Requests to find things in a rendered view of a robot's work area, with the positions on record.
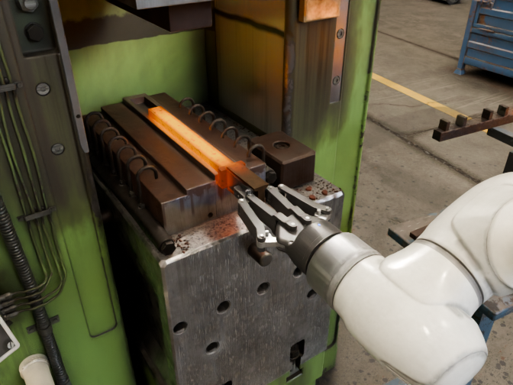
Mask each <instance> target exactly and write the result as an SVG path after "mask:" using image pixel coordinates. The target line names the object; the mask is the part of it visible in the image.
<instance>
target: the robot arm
mask: <svg viewBox="0 0 513 385"><path fill-rule="evenodd" d="M227 186H228V187H229V188H231V189H232V190H233V191H234V196H235V197H236V198H237V199H238V200H237V214H238V215H239V216H240V218H241V220H242V221H243V223H244V224H245V225H246V227H247V229H248V230H249V232H250V233H251V234H252V236H253V238H254V239H255V241H256V249H257V251H259V252H264V251H265V250H266V248H273V247H276V248H277V249H278V250H279V251H281V252H284V253H286V254H288V256H289V257H290V259H291V260H292V262H293V264H294V265H295V266H297V268H298V269H300V270H301V271H302V272H303V273H304V274H305V275H306V279H307V282H308V285H309V286H310V287H311V288H312V289H313V290H314V291H315V292H316V293H317V294H318V295H319V296H320V297H321V298H322V299H323V300H324V301H325V302H326V303H327V304H328V305H329V306H330V307H331V308H332V309H333V310H334V311H335V312H336V313H337V314H338V315H339V316H340V317H341V319H342V320H343V322H344V324H345V326H346V328H347V330H348V331H349V333H350V334H351V335H352V336H353V337H354V338H355V339H356V340H357V342H358V343H359V344H360V345H361V346H362V347H363V348H364V349H365V350H366V351H367V352H368V353H369V354H370V355H372V356H373V357H374V358H375V359H376V360H377V361H378V362H379V363H380V364H381V365H383V366H384V367H385V368H386V369H388V370H389V371H390V372H392V373H393V374H394V375H396V376H397V377H398V378H399V379H401V380H402V381H404V382H405V383H407V384H408V385H466V384H467V383H468V382H469V381H470V380H472V378H473V377H474V376H475V375H476V374H477V373H478V372H479V371H480V370H481V368H482V366H483V365H484V363H485V362H486V359H487V356H488V350H487V347H486V342H485V339H484V337H483V335H482V333H481V331H480V329H479V326H478V325H477V323H476V322H475V321H474V319H472V318H471V317H472V315H473V314H474V312H475V311H476V310H477V309H478V308H479V307H480V306H481V305H482V304H483V303H484V302H485V301H486V300H487V299H489V298H490V297H492V296H494V295H495V296H499V297H503V296H507V295H509V294H512V293H513V172H510V173H503V174H500V175H498V176H494V177H492V178H489V179H487V180H485V181H483V182H481V183H479V184H477V185H476V186H474V187H473V188H472V189H470V190H469V191H467V192H465V193H464V194H463V195H462V196H461V197H460V198H458V199H457V200H456V201H454V202H453V203H452V204H451V205H449V206H448V207H447V208H446V209H445V210H443V211H442V213H440V214H439V216H438V217H436V218H435V220H433V221H432V222H431V223H430V224H429V226H427V228H426V229H425V230H424V232H423V233H422V234H421V235H420V236H419V237H418V238H417V239H416V240H415V241H414V242H412V243H411V244H410V245H409V246H407V247H405V248H404V249H402V250H400V251H398V252H396V253H394V254H391V255H389V256H388V257H386V258H384V257H383V256H382V255H381V254H380V253H379V252H378V251H376V250H374V249H372V248H371V247H370V246H369V245H368V244H366V243H365V242H364V241H362V240H361V239H359V238H358V237H357V236H356V235H354V234H352V233H349V232H342V231H341V230H340V229H338V228H337V227H335V226H334V225H333V224H331V223H330V219H331V208H330V207H328V206H325V205H321V204H317V203H316V202H314V201H312V200H310V199H309V198H307V197H305V196H303V195H302V194H300V193H298V192H296V191H295V190H293V189H291V188H289V187H287V186H286V185H284V184H279V185H278V187H273V186H267V187H266V188H265V198H266V203H264V202H265V198H264V202H263V201H261V200H260V199H258V198H257V197H256V196H255V191H254V190H252V189H251V188H250V187H249V186H248V185H247V184H245V183H244V182H243V181H242V180H240V179H239V178H238V177H236V176H235V175H234V174H233V173H232V172H231V171H229V170H228V171H227ZM285 194H286V196H285ZM268 204H270V205H271V206H272V207H273V208H274V209H275V210H276V211H274V210H273V209H271V208H270V207H269V206H268ZM277 212H278V213H277ZM262 223H264V224H265V225H266V226H268V227H269V228H270V229H271V230H272V233H273V234H274V235H275V236H276V237H275V238H274V237H272V236H271V234H270V233H269V231H268V230H265V228H264V226H263V224H262Z"/></svg>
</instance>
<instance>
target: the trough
mask: <svg viewBox="0 0 513 385"><path fill-rule="evenodd" d="M130 100H131V101H132V102H133V103H134V104H136V105H137V106H138V107H139V108H141V109H142V110H143V111H145V112H146V113H147V114H148V115H149V112H148V109H149V108H155V107H157V106H156V105H154V104H153V103H152V102H151V101H150V100H149V99H147V98H146V97H140V98H136V99H130Z"/></svg>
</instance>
